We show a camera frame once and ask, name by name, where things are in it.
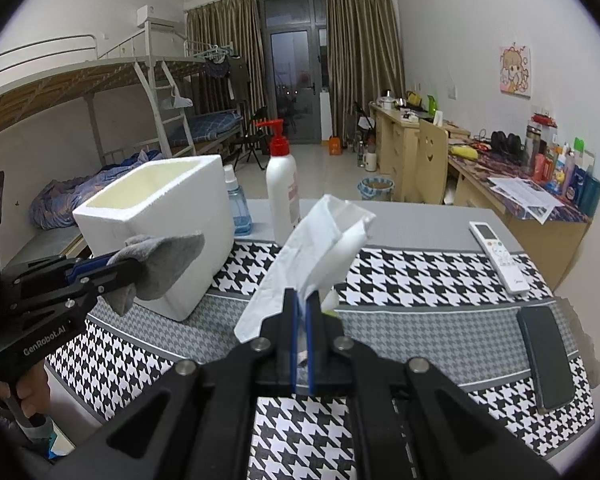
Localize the houndstooth tablecloth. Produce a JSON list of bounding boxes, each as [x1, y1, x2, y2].
[[45, 200, 598, 480]]

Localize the round waste basket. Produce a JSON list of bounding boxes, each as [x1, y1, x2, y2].
[[357, 176, 396, 203]]

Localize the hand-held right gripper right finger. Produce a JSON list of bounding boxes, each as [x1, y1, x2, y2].
[[305, 290, 563, 480]]

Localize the white remote control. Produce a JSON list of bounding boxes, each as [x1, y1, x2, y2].
[[469, 221, 528, 295]]

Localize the black smartphone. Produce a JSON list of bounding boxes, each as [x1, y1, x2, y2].
[[516, 306, 576, 411]]

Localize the dark hanging garment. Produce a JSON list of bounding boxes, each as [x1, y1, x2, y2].
[[205, 55, 231, 81]]

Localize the white air conditioner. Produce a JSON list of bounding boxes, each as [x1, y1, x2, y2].
[[136, 5, 186, 28]]

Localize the white metal bunk bed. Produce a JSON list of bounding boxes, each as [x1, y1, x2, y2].
[[180, 40, 248, 161], [0, 35, 206, 281]]

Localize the cartoon wall poster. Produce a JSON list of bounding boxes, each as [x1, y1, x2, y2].
[[498, 42, 532, 98]]

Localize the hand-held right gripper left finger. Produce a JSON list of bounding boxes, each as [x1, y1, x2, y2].
[[45, 287, 301, 480]]

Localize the printed paper sheets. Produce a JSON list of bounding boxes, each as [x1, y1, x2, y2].
[[487, 176, 566, 224]]

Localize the person's left hand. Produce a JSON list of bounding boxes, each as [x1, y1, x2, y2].
[[7, 360, 51, 418]]

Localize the white bunk bed ladder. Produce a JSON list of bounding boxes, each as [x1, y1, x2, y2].
[[135, 60, 197, 161]]

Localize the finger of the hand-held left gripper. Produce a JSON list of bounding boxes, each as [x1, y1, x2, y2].
[[2, 254, 133, 291], [9, 269, 145, 333]]

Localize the white lotion pump bottle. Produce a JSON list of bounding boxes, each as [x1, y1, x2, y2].
[[255, 118, 301, 243]]

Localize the glass balcony door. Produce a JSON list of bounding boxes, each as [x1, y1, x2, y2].
[[260, 0, 331, 143]]

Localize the blue plaid blanket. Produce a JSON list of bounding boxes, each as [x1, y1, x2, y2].
[[30, 150, 163, 231]]

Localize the dark green hanging jacket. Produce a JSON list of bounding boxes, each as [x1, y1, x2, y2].
[[225, 57, 251, 106]]

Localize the white tissue paper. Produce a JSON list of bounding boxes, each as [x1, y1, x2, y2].
[[233, 194, 377, 343]]

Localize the wooden desk with printed cloth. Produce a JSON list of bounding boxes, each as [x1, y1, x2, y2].
[[447, 145, 593, 291]]

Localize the row of toiletry bottles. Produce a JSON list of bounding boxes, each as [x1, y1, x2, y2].
[[525, 110, 600, 218]]

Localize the white foam box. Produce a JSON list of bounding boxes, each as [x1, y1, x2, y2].
[[72, 154, 236, 321]]

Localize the blue spray bottle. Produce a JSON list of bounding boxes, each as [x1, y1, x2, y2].
[[223, 165, 253, 236]]

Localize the light wooden desk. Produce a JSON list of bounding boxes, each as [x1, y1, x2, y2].
[[369, 102, 471, 201]]

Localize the wooden chair with smiley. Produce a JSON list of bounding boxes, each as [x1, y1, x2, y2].
[[415, 119, 451, 205]]

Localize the olive curtain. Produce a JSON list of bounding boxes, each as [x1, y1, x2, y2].
[[186, 0, 267, 126], [326, 0, 406, 136]]

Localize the blue plaid mattress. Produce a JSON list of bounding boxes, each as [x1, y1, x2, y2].
[[187, 112, 243, 141]]

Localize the grey sock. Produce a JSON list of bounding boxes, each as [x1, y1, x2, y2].
[[100, 231, 206, 317]]

